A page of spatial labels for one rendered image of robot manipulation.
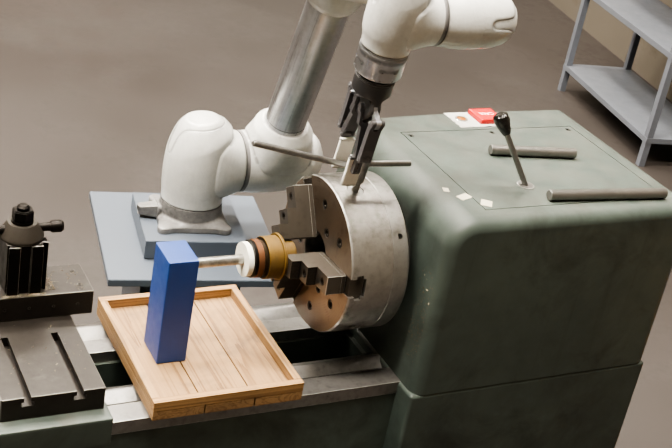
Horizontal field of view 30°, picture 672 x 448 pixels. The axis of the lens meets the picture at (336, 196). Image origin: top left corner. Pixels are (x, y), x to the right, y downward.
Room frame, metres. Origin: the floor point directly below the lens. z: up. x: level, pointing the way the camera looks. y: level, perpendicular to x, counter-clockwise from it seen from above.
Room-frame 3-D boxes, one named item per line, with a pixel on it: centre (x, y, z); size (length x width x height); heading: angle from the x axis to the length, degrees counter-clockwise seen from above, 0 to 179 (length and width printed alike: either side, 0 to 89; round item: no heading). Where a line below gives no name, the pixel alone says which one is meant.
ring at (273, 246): (2.12, 0.10, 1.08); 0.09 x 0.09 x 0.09; 31
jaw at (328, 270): (2.08, -0.01, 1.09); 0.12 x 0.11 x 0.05; 31
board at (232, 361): (2.05, 0.21, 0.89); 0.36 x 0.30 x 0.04; 31
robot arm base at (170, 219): (2.73, 0.37, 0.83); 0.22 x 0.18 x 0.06; 111
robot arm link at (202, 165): (2.74, 0.34, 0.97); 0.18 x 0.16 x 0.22; 118
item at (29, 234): (1.95, 0.55, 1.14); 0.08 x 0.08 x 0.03
